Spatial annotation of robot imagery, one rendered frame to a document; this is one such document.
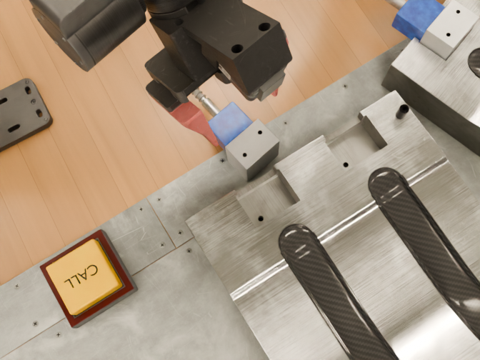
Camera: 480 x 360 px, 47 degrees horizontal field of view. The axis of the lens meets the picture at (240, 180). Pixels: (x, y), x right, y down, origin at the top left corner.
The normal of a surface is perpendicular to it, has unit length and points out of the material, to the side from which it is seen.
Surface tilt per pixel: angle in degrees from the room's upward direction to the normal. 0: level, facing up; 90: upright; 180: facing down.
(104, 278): 0
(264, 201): 0
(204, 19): 29
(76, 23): 90
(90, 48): 67
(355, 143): 0
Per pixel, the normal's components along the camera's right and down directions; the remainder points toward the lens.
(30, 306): -0.04, -0.25
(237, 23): -0.34, -0.58
